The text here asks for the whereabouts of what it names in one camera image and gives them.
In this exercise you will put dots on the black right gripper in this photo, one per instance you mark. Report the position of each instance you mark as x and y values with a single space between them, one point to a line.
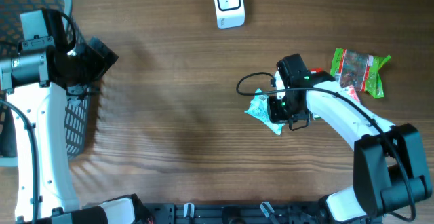
277 117

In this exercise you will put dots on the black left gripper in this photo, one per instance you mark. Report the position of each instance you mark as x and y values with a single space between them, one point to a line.
100 64

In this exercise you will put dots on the teal tissue pack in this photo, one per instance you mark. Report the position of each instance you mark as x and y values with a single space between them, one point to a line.
258 109

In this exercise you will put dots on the red coffee stick sachet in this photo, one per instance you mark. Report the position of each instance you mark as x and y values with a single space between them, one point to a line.
316 70

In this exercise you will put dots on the orange snack packet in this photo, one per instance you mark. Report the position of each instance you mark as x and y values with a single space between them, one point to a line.
350 90

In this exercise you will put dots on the green candy bag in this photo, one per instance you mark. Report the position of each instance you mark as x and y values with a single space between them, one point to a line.
351 68

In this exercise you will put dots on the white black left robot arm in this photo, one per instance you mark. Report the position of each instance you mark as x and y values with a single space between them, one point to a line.
36 80

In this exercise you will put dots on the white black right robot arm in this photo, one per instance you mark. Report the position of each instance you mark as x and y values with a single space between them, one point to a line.
390 169

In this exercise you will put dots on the white barcode scanner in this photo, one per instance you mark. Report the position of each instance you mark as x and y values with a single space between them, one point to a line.
229 13

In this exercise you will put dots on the grey plastic shopping basket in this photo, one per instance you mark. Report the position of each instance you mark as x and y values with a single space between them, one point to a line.
76 109

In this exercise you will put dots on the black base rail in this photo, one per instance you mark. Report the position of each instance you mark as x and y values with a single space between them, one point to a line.
189 213

